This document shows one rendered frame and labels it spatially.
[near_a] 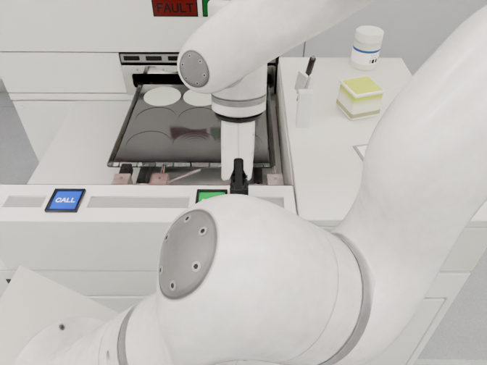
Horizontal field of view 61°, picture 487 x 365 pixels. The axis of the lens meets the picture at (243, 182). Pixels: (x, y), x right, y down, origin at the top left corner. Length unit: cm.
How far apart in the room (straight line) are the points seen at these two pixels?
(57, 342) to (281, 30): 48
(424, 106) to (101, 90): 113
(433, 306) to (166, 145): 69
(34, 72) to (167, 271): 114
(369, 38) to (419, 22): 184
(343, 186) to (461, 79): 50
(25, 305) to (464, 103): 56
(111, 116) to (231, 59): 81
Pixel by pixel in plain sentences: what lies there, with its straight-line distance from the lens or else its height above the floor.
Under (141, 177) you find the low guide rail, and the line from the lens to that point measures 98.
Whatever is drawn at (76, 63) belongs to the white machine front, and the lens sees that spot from 132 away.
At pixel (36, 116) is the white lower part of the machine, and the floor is 76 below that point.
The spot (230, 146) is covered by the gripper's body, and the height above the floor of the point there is 111.
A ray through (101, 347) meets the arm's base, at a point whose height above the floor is 106.
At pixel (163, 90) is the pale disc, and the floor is 90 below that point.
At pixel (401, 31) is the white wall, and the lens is 295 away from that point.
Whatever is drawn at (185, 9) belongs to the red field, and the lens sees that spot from 117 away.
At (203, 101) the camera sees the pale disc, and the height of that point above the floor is 90.
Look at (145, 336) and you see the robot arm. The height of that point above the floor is 112.
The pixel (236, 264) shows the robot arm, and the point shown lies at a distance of 26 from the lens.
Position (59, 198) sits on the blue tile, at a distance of 81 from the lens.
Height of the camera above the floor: 148
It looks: 42 degrees down
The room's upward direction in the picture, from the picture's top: straight up
